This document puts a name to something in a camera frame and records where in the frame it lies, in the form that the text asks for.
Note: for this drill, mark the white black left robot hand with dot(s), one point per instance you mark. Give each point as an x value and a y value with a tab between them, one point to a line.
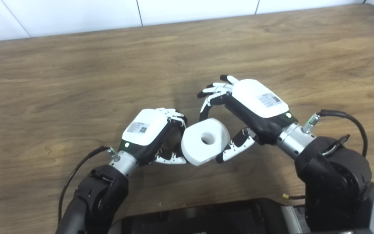
143	128

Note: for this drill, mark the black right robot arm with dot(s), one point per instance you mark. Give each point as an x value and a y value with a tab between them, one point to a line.
333	175

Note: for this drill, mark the round white piece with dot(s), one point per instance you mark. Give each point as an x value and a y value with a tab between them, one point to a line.
196	148

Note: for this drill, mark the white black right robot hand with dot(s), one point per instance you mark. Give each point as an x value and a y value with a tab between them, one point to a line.
258	100

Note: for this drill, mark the black robot torso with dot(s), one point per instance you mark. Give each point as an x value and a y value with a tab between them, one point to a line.
206	217

